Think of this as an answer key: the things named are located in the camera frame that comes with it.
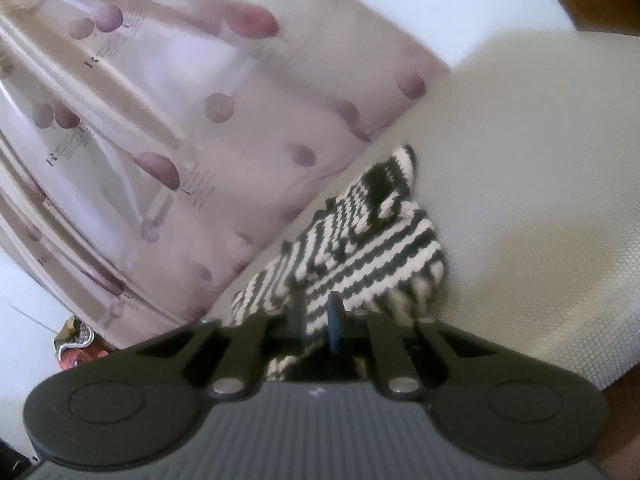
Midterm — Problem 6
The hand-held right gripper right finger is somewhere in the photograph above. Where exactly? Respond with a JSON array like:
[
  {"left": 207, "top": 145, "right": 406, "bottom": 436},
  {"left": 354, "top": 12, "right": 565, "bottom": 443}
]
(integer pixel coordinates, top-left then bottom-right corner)
[{"left": 326, "top": 292, "right": 502, "bottom": 402}]

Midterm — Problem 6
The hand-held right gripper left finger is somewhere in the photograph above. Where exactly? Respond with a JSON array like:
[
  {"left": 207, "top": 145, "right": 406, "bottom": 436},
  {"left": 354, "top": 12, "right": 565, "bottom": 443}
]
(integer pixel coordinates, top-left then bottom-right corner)
[{"left": 131, "top": 290, "right": 308, "bottom": 402}]

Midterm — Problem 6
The black and white striped sweater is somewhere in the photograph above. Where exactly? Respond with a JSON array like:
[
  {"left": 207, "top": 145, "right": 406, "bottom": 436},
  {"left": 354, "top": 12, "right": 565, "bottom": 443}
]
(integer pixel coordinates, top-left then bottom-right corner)
[{"left": 229, "top": 144, "right": 449, "bottom": 382}]

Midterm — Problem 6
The beige leaf print curtain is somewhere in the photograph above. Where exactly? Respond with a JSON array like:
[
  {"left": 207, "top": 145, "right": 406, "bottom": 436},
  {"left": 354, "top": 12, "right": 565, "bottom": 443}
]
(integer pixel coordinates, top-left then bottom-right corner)
[{"left": 0, "top": 0, "right": 449, "bottom": 351}]

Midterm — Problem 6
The colourful printed packet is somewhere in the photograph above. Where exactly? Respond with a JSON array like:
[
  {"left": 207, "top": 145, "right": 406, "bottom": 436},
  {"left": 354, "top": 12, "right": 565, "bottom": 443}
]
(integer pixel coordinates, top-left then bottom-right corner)
[{"left": 53, "top": 317, "right": 109, "bottom": 374}]

